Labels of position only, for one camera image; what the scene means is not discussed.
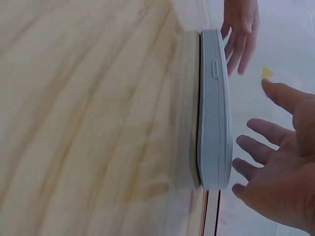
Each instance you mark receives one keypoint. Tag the person's right hand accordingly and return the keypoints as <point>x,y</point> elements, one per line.
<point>290,177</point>

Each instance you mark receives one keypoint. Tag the person's left hand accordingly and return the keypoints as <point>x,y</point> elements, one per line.
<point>242,17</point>

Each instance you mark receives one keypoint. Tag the person's left fingers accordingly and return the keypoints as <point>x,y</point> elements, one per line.
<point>240,51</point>

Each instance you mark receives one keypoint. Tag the person's right thumb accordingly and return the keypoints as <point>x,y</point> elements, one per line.
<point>285,98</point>

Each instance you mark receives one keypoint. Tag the grey-blue flat case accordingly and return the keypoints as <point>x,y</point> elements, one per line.
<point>211,118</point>

